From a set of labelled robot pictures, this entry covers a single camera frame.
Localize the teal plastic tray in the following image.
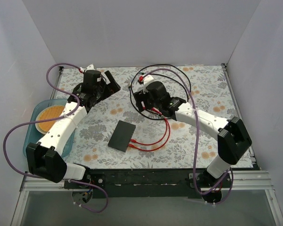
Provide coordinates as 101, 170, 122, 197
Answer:
23, 98, 75, 158

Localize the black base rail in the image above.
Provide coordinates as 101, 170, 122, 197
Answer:
63, 167, 232, 205

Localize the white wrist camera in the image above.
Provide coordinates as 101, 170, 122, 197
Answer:
138, 75, 155, 93
79, 64, 96, 73

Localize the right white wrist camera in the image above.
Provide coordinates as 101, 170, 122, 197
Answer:
138, 75, 155, 93

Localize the black network switch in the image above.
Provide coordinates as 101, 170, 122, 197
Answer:
108, 121, 136, 153

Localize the orange woven plate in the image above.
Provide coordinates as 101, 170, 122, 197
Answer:
35, 105, 65, 135

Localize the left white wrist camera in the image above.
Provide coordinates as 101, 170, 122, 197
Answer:
79, 64, 96, 73

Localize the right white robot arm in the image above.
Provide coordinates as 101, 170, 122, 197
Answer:
133, 78, 252, 187

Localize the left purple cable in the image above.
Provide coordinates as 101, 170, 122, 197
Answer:
2, 62, 108, 214

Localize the floral tablecloth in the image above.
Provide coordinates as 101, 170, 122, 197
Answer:
36, 65, 255, 170

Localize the black cable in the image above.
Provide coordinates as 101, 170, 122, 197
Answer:
127, 64, 192, 121

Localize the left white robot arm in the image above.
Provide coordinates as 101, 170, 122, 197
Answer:
26, 69, 120, 188

